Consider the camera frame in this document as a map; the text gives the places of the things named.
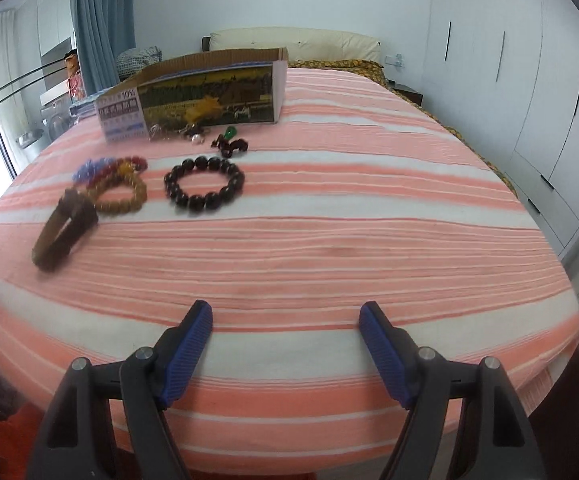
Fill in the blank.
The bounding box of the pink striped blanket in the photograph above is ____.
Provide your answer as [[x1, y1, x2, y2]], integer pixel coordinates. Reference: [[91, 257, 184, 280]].
[[0, 67, 579, 476]]

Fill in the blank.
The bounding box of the orange patterned bag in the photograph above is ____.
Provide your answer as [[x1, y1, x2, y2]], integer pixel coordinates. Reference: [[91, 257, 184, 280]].
[[65, 49, 86, 102]]

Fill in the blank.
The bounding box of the black bead bracelet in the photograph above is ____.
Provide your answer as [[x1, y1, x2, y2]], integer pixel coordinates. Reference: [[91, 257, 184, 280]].
[[164, 156, 245, 211]]

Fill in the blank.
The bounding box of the blue flat box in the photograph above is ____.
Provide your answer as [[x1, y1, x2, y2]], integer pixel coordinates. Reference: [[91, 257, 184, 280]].
[[68, 91, 104, 117]]

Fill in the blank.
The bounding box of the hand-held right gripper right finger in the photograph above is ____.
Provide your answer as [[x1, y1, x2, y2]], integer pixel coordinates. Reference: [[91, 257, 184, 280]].
[[359, 301, 545, 480]]

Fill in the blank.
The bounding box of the blue checked cloth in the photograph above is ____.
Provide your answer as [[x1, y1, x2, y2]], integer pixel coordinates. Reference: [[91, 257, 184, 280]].
[[116, 45, 163, 81]]

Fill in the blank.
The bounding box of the gold bangle bracelet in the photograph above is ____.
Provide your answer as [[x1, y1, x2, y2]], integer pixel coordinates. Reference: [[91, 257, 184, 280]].
[[32, 187, 101, 272]]

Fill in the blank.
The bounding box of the cream pillow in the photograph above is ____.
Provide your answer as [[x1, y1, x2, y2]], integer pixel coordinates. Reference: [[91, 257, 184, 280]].
[[208, 26, 383, 64]]

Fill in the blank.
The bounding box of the red bead bracelet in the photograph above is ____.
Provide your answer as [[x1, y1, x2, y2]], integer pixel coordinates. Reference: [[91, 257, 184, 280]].
[[89, 156, 148, 187]]

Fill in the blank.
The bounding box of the blue curtain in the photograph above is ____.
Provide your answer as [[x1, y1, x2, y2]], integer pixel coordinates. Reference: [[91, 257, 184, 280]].
[[69, 0, 136, 97]]

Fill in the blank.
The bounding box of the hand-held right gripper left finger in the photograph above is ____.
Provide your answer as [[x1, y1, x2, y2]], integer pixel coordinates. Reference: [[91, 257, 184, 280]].
[[26, 300, 213, 480]]

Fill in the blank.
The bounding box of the printed cardboard box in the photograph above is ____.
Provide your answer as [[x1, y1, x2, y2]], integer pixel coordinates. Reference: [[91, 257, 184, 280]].
[[92, 47, 289, 143]]

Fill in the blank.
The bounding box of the purple bead bracelet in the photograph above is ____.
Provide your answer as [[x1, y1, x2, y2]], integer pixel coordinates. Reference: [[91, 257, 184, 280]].
[[72, 157, 116, 184]]

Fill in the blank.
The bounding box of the dark wooden nightstand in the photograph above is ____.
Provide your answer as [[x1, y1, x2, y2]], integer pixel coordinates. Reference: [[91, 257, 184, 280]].
[[391, 81, 425, 109]]

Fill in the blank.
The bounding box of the tan bead bracelet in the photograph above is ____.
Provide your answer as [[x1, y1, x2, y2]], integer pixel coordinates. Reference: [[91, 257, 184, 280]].
[[90, 172, 148, 214]]

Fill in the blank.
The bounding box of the white wardrobe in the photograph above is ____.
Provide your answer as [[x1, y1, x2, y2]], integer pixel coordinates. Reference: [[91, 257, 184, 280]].
[[427, 0, 579, 261]]

